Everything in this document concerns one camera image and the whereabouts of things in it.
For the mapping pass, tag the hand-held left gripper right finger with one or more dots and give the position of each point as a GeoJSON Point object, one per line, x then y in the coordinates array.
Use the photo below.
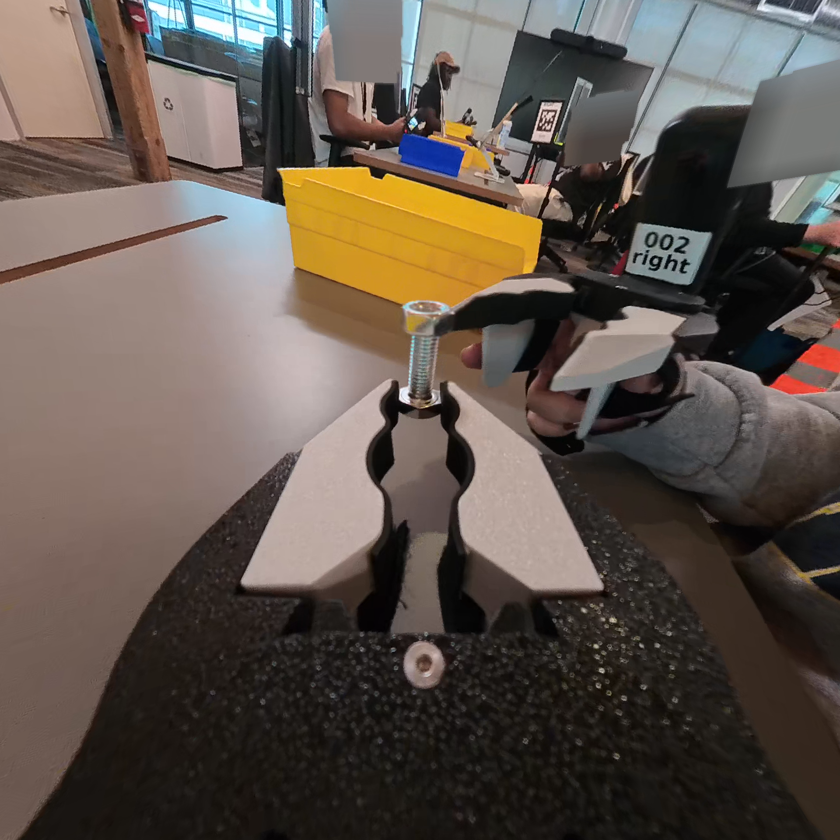
{"type": "Point", "coordinates": [525, 518]}

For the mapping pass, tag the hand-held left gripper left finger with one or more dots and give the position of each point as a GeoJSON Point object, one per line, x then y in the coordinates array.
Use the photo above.
{"type": "Point", "coordinates": [315, 518]}

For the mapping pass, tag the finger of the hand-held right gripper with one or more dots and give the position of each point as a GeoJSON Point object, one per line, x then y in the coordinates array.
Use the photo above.
{"type": "Point", "coordinates": [512, 348]}
{"type": "Point", "coordinates": [617, 354]}

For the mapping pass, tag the silver steel bolt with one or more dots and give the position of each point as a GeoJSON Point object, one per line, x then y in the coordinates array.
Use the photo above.
{"type": "Point", "coordinates": [423, 351]}

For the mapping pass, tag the silver steel nut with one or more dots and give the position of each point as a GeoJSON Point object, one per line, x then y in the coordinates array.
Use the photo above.
{"type": "Point", "coordinates": [418, 405]}

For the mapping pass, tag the large yellow plastic bin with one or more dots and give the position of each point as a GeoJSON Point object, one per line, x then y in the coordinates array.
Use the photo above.
{"type": "Point", "coordinates": [394, 236]}

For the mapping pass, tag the person's right forearm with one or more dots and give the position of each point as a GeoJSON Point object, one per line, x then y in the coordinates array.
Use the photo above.
{"type": "Point", "coordinates": [735, 446]}

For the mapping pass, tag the person's right hand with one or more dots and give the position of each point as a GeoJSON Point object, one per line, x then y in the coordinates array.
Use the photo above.
{"type": "Point", "coordinates": [544, 407]}

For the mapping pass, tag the white printed tag sign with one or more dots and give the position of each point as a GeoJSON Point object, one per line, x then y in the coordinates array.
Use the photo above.
{"type": "Point", "coordinates": [547, 121]}

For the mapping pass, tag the wooden background desk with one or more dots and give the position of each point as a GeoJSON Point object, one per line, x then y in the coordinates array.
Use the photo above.
{"type": "Point", "coordinates": [407, 174]}

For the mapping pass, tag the blue storage bin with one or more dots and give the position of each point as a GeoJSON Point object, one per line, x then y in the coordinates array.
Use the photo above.
{"type": "Point", "coordinates": [430, 154]}

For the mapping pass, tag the black hanging jacket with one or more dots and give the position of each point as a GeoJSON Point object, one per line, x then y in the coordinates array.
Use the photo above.
{"type": "Point", "coordinates": [285, 118]}

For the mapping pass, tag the white recycling cabinet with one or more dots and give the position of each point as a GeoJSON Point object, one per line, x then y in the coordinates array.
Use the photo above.
{"type": "Point", "coordinates": [197, 118]}

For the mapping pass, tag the red fire extinguisher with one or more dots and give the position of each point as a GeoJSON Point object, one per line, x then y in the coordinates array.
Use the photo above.
{"type": "Point", "coordinates": [136, 13]}

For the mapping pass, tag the white door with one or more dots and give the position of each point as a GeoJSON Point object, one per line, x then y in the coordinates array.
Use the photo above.
{"type": "Point", "coordinates": [46, 72]}

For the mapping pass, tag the black wall monitor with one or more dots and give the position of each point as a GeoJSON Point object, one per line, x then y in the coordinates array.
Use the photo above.
{"type": "Point", "coordinates": [525, 72]}

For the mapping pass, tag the wooden support post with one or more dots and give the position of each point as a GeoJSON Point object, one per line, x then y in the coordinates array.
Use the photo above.
{"type": "Point", "coordinates": [131, 98]}

